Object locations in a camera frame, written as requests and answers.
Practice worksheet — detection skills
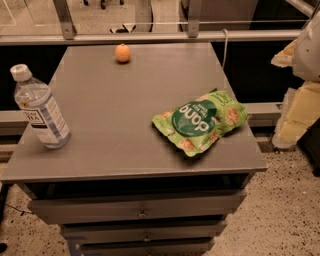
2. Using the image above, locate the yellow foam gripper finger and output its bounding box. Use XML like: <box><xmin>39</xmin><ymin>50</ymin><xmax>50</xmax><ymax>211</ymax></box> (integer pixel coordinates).
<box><xmin>271</xmin><ymin>40</ymin><xmax>297</xmax><ymax>68</ymax></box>
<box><xmin>272</xmin><ymin>81</ymin><xmax>320</xmax><ymax>149</ymax></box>

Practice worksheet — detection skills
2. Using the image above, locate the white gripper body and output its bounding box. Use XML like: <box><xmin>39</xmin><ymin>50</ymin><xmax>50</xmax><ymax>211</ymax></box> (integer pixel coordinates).
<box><xmin>292</xmin><ymin>12</ymin><xmax>320</xmax><ymax>82</ymax></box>

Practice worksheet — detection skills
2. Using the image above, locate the green rice chip bag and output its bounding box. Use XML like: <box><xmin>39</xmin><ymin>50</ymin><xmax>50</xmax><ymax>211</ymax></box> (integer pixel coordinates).
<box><xmin>152</xmin><ymin>89</ymin><xmax>248</xmax><ymax>157</ymax></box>

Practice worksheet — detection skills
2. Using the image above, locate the orange fruit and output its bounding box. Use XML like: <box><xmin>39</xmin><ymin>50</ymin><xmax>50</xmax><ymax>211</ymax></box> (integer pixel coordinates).
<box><xmin>115</xmin><ymin>44</ymin><xmax>131</xmax><ymax>63</ymax></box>

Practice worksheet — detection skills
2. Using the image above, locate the bottom grey drawer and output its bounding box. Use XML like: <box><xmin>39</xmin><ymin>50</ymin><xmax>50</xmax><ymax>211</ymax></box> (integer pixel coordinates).
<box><xmin>81</xmin><ymin>238</ymin><xmax>214</xmax><ymax>256</ymax></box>

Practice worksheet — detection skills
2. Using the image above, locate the grey drawer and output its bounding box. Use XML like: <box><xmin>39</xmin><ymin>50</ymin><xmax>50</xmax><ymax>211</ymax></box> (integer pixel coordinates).
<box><xmin>63</xmin><ymin>219</ymin><xmax>226</xmax><ymax>244</ymax></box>
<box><xmin>81</xmin><ymin>238</ymin><xmax>214</xmax><ymax>256</ymax></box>
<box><xmin>28</xmin><ymin>190</ymin><xmax>246</xmax><ymax>224</ymax></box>

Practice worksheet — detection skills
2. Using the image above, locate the grey drawer cabinet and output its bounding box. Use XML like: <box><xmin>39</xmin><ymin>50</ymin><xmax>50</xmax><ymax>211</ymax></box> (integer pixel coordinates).
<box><xmin>0</xmin><ymin>42</ymin><xmax>269</xmax><ymax>256</ymax></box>

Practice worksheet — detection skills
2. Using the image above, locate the grey metal railing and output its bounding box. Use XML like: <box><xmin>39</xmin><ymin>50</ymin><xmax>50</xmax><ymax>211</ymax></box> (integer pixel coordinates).
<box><xmin>0</xmin><ymin>0</ymin><xmax>319</xmax><ymax>45</ymax></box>

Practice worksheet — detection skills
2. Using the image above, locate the clear plastic water bottle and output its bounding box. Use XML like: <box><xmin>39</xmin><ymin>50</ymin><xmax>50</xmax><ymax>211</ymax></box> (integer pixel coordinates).
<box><xmin>10</xmin><ymin>64</ymin><xmax>71</xmax><ymax>149</ymax></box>

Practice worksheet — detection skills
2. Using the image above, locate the middle grey drawer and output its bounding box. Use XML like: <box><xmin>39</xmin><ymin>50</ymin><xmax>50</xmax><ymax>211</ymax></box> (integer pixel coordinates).
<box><xmin>63</xmin><ymin>219</ymin><xmax>226</xmax><ymax>244</ymax></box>

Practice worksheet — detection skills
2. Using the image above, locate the top grey drawer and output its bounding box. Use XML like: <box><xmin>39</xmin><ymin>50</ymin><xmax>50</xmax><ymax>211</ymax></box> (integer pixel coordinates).
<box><xmin>28</xmin><ymin>190</ymin><xmax>246</xmax><ymax>224</ymax></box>

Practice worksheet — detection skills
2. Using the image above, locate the white hanging cable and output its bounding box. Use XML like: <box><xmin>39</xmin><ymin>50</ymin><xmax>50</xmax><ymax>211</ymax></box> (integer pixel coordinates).
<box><xmin>221</xmin><ymin>28</ymin><xmax>230</xmax><ymax>69</ymax></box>

